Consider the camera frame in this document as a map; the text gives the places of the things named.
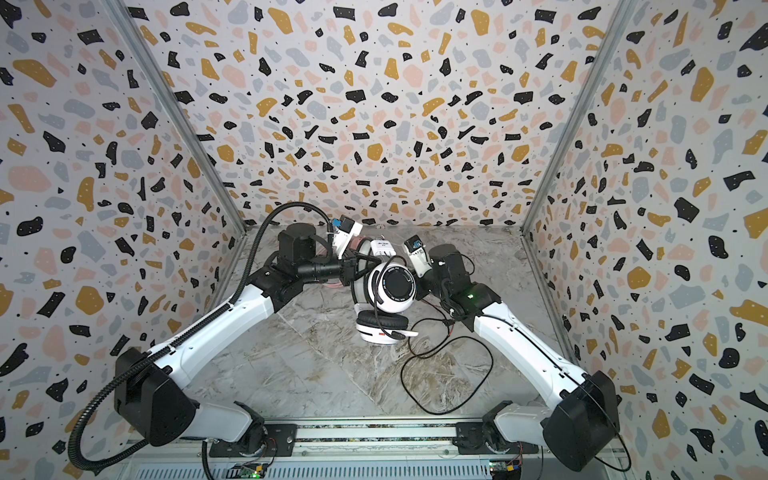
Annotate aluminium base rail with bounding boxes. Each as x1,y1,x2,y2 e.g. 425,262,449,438
117,417,634,479

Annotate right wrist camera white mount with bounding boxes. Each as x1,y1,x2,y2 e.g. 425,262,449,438
404,235,432,278

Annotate aluminium corner post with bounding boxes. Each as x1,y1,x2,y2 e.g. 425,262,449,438
103,1,247,236
519,0,638,235

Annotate aluminium corner post right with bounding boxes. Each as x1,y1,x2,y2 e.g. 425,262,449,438
519,0,638,235

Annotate black headphone cable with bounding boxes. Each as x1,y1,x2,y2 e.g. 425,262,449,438
371,263,496,416

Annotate aluminium corner post left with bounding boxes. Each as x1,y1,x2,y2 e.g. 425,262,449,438
103,1,247,236

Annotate black corrugated cable conduit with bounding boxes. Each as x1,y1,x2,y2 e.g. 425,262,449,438
67,200,334,472

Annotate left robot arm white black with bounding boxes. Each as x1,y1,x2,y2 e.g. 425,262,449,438
114,257,359,455

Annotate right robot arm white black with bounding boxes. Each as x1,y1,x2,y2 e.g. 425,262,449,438
408,244,620,472

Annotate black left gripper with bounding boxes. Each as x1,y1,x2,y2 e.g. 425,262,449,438
299,249,382,288

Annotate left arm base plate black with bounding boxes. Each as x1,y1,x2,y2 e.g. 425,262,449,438
208,423,298,460

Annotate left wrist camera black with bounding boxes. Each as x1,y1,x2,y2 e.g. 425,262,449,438
332,215,363,259

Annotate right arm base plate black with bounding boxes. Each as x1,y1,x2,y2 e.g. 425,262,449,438
452,421,494,455

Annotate white black headphones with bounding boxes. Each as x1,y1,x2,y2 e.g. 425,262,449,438
351,237,418,345

